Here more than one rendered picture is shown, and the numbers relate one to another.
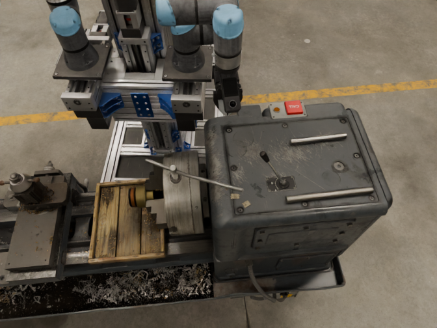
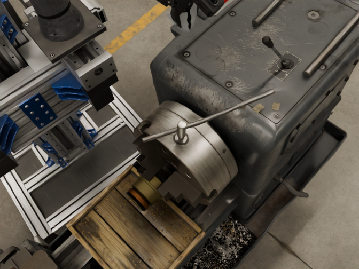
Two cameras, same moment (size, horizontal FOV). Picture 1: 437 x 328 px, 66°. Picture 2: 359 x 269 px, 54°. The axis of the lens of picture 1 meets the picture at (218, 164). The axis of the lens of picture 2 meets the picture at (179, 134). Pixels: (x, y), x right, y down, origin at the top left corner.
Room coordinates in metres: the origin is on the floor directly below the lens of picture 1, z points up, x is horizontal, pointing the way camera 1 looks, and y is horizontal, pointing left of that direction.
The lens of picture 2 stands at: (0.20, 0.38, 2.06)
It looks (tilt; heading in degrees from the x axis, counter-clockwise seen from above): 62 degrees down; 327
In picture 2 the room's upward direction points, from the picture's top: 10 degrees counter-clockwise
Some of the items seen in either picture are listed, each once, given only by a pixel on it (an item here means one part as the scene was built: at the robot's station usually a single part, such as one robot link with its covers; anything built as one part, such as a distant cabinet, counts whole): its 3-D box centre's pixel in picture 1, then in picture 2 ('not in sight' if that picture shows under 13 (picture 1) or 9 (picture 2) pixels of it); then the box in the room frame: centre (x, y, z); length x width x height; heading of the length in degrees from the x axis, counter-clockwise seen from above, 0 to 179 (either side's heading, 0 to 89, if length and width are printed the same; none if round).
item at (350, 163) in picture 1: (283, 181); (259, 74); (0.63, -0.26, 1.06); 0.59 x 0.48 x 0.39; 95
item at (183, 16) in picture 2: (222, 101); (176, 20); (0.74, -0.01, 1.41); 0.06 x 0.03 x 0.09; 6
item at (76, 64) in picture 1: (78, 51); not in sight; (1.24, 0.63, 1.21); 0.15 x 0.15 x 0.10
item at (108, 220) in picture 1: (129, 218); (135, 230); (0.56, 0.39, 0.89); 0.36 x 0.30 x 0.04; 5
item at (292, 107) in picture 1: (293, 108); not in sight; (0.84, -0.29, 1.26); 0.06 x 0.06 x 0.02; 5
